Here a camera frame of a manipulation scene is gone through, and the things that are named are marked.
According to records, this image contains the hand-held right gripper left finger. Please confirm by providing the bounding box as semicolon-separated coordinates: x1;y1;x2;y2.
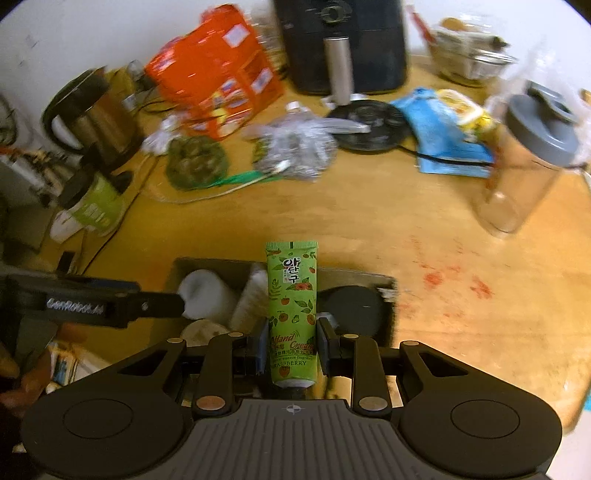
115;322;270;412

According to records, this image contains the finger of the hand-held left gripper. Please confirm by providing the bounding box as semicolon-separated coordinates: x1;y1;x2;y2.
136;290;187;320

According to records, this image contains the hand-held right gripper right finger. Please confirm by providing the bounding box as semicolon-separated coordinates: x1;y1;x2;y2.
316;318;469;411

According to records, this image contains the dark round tin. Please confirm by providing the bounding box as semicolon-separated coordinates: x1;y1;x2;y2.
320;285;385;345

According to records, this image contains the white plastic jar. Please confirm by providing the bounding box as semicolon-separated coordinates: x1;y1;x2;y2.
178;270;239;325

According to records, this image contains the bag of cotton swabs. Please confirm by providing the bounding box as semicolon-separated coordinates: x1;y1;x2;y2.
231;268;270;331

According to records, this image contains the green hand cream tube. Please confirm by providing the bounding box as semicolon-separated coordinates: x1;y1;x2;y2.
265;240;320;400

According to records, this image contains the brown cardboard box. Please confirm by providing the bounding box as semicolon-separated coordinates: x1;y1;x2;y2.
159;257;399;357

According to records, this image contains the person's left hand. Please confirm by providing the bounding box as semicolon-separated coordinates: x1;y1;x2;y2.
0;353;55;409

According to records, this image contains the white paper packet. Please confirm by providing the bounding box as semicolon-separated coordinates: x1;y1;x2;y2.
48;210;77;243

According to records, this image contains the green-label jar with black lid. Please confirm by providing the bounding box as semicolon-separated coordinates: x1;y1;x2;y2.
51;167;124;241

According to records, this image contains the small black disc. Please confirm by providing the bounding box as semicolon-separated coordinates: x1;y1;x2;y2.
110;171;135;194

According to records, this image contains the green net bag of fruit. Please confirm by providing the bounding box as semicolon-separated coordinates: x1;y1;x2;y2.
165;135;274;191

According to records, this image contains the white knotted plastic bag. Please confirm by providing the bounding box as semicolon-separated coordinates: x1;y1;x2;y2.
140;117;182;156

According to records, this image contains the steel electric kettle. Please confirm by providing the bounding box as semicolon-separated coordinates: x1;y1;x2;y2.
41;68;145;168

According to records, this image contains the clear bag of dried herbs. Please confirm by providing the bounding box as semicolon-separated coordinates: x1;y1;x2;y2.
244;112;371;184

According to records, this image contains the blue snack packet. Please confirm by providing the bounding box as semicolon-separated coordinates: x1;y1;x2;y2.
417;148;498;177
392;87;491;158

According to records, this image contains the black round kettle base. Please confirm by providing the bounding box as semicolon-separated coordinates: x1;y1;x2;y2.
329;100;413;154

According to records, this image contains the orange snack bag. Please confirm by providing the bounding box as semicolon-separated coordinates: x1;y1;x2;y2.
144;4;286;140

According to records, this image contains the shaker bottle with grey lid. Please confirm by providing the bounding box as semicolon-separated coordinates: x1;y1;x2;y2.
475;80;581;239

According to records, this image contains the yellow snack packet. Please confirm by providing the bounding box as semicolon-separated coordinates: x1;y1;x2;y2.
435;89;496;140

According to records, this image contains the dark blue air fryer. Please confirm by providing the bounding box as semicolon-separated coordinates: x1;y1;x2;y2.
272;0;410;103

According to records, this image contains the glass bowl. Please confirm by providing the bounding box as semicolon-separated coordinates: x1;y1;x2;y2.
426;16;519;87

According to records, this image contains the red spatula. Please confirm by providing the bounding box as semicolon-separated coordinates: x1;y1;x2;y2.
407;4;435;45

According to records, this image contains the black kettle base cable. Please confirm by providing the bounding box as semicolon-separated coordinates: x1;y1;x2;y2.
398;144;496;168

